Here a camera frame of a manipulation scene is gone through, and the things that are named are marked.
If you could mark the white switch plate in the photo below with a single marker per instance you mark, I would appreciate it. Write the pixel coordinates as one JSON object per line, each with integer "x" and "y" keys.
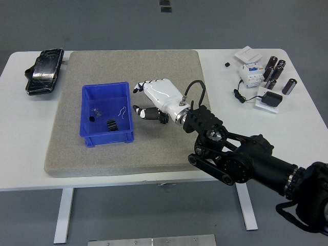
{"x": 247, "y": 54}

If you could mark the blue plastic box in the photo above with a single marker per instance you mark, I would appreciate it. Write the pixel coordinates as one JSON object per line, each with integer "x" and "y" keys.
{"x": 107, "y": 96}

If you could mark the black cylindrical capacitor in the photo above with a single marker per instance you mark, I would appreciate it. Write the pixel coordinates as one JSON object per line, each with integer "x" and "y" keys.
{"x": 268, "y": 73}
{"x": 277, "y": 72}
{"x": 289, "y": 86}
{"x": 281, "y": 63}
{"x": 271, "y": 84}
{"x": 272, "y": 62}

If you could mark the small black cube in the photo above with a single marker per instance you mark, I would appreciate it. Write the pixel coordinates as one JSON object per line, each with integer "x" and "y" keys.
{"x": 226, "y": 64}

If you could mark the black gear nut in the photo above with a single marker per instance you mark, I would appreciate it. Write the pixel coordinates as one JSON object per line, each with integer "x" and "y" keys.
{"x": 112, "y": 125}
{"x": 164, "y": 119}

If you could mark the black power adapter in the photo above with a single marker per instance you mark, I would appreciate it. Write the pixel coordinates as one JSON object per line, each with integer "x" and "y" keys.
{"x": 273, "y": 99}

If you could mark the silver metal plate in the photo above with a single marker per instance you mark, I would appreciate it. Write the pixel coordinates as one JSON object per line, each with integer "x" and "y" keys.
{"x": 151, "y": 241}

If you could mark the white circuit breaker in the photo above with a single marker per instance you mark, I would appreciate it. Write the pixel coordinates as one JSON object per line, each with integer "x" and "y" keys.
{"x": 251, "y": 75}

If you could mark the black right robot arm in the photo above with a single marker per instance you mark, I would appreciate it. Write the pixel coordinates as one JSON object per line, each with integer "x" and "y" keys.
{"x": 256, "y": 159}

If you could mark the white table leg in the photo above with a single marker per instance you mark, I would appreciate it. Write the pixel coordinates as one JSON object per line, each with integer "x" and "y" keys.
{"x": 62, "y": 215}
{"x": 248, "y": 207}

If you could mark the small black block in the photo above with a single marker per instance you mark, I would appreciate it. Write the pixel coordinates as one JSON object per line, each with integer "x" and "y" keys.
{"x": 91, "y": 118}

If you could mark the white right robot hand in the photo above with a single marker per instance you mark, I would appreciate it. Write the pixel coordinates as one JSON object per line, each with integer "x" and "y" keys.
{"x": 161, "y": 93}

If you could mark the grey-brown mat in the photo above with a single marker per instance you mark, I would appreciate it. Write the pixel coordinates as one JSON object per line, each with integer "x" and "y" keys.
{"x": 143, "y": 66}

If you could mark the white socket plate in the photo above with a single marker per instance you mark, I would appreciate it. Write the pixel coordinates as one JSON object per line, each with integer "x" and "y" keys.
{"x": 261, "y": 92}

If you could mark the black wrapped device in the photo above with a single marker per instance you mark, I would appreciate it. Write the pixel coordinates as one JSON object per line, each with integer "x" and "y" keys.
{"x": 44, "y": 69}

